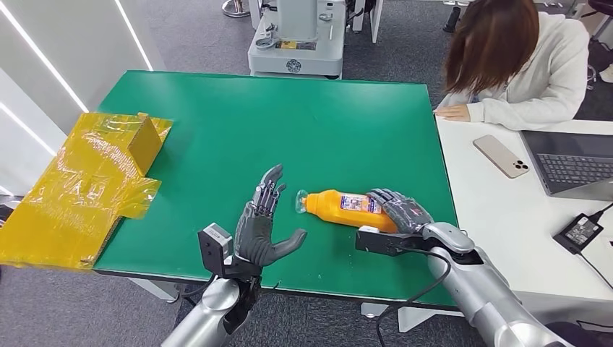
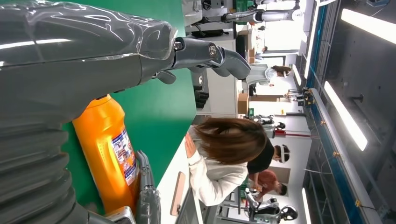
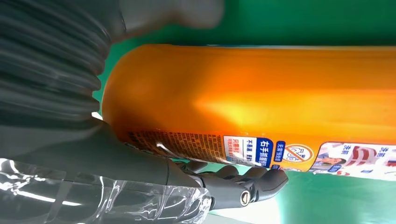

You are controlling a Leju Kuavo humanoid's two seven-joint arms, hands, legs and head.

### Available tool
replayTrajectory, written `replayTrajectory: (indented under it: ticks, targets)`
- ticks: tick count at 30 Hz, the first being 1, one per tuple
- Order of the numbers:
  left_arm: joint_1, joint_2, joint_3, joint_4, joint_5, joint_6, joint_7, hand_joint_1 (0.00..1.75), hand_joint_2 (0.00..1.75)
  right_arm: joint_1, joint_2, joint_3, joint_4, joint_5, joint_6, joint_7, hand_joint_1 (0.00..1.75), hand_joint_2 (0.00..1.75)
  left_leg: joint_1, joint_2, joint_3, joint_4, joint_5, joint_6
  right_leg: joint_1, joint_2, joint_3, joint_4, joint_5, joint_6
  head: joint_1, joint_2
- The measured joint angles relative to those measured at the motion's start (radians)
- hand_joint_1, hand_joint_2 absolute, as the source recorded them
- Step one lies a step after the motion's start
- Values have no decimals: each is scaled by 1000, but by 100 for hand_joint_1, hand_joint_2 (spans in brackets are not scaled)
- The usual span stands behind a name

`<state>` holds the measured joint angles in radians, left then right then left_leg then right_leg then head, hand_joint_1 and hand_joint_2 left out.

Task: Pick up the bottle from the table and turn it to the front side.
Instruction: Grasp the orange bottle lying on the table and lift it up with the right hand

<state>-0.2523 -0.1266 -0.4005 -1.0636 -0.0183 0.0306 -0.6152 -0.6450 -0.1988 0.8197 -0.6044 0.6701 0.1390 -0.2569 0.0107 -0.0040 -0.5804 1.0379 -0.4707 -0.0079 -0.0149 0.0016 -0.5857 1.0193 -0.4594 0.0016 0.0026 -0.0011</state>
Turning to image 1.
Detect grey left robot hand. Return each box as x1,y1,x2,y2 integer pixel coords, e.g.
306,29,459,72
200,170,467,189
233,164,309,268

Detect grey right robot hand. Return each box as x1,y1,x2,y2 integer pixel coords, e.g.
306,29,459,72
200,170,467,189
366,188,436,236

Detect person's right hand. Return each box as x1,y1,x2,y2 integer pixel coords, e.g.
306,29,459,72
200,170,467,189
434,104,473,123

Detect orange plastic bottle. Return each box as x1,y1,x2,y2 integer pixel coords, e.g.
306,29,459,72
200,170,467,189
294,189,400,235

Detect beige smartphone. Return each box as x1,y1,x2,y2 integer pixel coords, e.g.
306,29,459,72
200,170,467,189
473,134,531,179

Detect person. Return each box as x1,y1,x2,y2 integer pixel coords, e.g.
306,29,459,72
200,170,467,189
433,0,591,132

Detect black chair legs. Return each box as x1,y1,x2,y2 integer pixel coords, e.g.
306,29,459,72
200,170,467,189
442,4,463,33

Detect white table leg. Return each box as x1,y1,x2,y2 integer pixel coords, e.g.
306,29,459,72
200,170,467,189
129,279,181,304

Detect white furniture leg panel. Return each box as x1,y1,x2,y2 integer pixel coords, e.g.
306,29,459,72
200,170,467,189
351,0,384,43

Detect grey laptop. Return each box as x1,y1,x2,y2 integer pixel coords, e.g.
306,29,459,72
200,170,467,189
520,130,613,202

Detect grey machine base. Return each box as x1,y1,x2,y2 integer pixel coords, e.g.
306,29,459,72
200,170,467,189
247,0,347,80

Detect black power adapter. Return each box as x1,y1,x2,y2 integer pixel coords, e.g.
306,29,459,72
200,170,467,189
553,212,605,256

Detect yellow taped cardboard box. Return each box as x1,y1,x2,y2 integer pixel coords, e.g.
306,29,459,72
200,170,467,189
0,112,173,273

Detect black chair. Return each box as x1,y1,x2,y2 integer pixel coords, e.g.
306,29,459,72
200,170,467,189
546,322,613,347

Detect chrome stand base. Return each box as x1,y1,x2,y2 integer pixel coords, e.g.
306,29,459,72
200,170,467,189
220,0,251,17

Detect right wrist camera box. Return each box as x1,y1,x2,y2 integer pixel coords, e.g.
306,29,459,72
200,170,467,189
355,226,432,257

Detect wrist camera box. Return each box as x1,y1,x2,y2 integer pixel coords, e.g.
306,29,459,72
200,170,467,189
355,226,432,257
197,222,236,279

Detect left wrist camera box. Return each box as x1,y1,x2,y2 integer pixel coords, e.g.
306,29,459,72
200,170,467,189
197,222,236,279

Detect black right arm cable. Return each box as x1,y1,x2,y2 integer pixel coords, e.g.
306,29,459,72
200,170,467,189
374,247,453,347

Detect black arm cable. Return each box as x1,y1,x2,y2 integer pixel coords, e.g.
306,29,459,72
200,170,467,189
178,273,218,307
374,247,453,347

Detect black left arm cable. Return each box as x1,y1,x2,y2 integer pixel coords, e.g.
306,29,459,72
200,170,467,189
178,273,218,307

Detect white table foot bracket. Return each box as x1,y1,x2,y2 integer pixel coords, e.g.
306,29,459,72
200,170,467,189
360,302,390,319
397,306,463,333

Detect thick black adapter cable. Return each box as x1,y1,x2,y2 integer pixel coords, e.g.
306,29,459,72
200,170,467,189
590,202,613,223

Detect thin black adapter cable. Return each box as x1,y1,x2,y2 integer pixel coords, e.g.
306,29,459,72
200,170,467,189
578,252,613,291

